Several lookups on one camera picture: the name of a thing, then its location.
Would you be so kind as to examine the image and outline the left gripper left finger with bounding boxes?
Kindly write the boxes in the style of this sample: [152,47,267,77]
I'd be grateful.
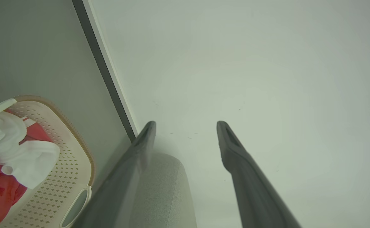
[72,120,157,228]

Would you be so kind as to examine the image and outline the grey fabric sofa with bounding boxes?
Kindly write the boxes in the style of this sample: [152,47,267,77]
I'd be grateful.
[129,152,198,228]

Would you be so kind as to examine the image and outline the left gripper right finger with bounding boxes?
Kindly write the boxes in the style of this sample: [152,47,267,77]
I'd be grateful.
[216,121,302,228]

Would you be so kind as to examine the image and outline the cream laundry basket brown rim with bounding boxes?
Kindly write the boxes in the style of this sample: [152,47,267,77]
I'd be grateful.
[0,95,96,228]

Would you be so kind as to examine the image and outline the dark grey baseboard strip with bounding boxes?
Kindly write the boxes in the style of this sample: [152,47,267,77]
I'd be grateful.
[72,0,140,142]

